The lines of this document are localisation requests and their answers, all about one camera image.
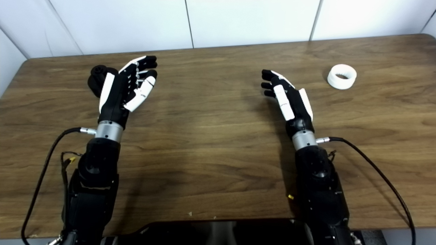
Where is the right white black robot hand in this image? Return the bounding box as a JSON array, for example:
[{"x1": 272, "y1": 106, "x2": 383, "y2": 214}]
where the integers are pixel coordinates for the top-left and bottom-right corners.
[{"x1": 261, "y1": 69, "x2": 315, "y2": 137}]

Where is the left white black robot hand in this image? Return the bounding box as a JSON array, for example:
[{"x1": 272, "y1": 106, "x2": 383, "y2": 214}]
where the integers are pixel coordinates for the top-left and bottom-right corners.
[{"x1": 98, "y1": 56, "x2": 158, "y2": 129}]

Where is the round black part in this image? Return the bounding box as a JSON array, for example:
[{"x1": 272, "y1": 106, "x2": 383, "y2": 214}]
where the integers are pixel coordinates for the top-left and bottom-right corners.
[{"x1": 88, "y1": 65, "x2": 118, "y2": 98}]

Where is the white ribbed ring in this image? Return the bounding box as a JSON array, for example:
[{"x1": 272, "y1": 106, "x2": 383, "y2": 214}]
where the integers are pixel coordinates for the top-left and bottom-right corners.
[{"x1": 327, "y1": 64, "x2": 357, "y2": 90}]

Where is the black robot torso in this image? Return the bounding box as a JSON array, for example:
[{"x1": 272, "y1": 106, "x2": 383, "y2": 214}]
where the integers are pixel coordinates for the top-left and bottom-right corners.
[{"x1": 102, "y1": 219, "x2": 315, "y2": 245}]

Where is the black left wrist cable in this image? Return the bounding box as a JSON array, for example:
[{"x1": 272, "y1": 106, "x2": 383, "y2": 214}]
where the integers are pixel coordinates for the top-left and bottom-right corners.
[{"x1": 21, "y1": 127, "x2": 98, "y2": 245}]

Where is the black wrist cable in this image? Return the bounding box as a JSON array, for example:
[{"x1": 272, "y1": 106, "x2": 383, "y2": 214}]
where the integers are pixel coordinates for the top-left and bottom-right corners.
[
  {"x1": 316, "y1": 136, "x2": 417, "y2": 245},
  {"x1": 21, "y1": 127, "x2": 98, "y2": 245}
]

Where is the thin wire on left arm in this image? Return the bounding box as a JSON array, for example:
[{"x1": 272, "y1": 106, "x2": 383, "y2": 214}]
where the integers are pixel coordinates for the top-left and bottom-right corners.
[{"x1": 61, "y1": 151, "x2": 84, "y2": 218}]

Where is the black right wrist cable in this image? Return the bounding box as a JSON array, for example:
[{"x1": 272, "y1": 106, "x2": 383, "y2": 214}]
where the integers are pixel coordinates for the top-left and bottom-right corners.
[{"x1": 316, "y1": 136, "x2": 417, "y2": 245}]

